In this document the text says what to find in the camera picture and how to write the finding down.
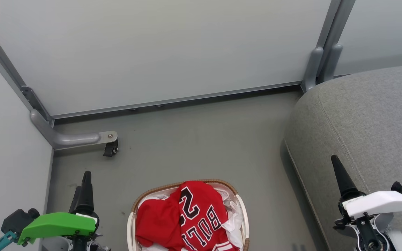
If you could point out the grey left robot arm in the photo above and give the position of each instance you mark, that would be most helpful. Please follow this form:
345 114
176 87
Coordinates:
56 244

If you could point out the grey partition foot bracket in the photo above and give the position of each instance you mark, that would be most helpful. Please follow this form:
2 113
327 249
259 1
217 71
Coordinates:
68 139

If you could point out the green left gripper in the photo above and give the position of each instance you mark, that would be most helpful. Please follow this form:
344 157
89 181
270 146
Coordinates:
56 226

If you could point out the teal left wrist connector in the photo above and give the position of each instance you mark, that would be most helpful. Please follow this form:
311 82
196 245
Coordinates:
2 241

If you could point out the grey partition post foot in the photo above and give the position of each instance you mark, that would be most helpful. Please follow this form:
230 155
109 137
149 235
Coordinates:
312 68
332 62

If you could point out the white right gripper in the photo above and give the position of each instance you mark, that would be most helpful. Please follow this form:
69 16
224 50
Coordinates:
375 204

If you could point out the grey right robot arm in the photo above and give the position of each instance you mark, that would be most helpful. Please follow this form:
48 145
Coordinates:
400 242

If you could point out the white laundry basket brown rim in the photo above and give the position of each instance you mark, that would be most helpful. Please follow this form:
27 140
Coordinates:
244 216

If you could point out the black caster wheel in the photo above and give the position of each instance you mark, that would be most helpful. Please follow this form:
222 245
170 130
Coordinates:
110 149

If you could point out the grey fabric sofa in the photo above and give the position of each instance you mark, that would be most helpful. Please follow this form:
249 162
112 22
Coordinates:
368 118

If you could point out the red basketball jersey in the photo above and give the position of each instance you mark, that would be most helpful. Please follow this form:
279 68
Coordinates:
173 223

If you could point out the white basket liner cloth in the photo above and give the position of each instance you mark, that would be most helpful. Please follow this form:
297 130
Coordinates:
235 219

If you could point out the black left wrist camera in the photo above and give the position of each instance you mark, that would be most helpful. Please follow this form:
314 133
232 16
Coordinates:
19 220

